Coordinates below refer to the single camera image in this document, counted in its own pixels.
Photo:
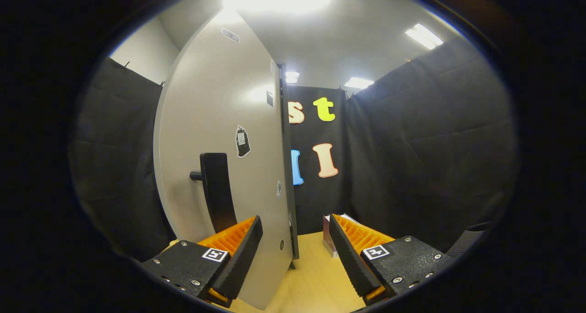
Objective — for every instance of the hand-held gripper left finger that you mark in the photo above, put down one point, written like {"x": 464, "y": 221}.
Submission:
{"x": 242, "y": 258}

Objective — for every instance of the dark grey cabinet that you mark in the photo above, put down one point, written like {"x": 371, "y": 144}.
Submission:
{"x": 293, "y": 212}

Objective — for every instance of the white spine book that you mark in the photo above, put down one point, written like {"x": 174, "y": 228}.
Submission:
{"x": 348, "y": 216}

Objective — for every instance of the black backdrop cloth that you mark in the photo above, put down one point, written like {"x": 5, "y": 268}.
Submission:
{"x": 412, "y": 143}

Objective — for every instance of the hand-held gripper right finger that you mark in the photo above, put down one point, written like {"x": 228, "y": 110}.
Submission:
{"x": 349, "y": 258}

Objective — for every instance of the beige cabinet door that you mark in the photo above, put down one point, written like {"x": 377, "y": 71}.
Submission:
{"x": 206, "y": 98}

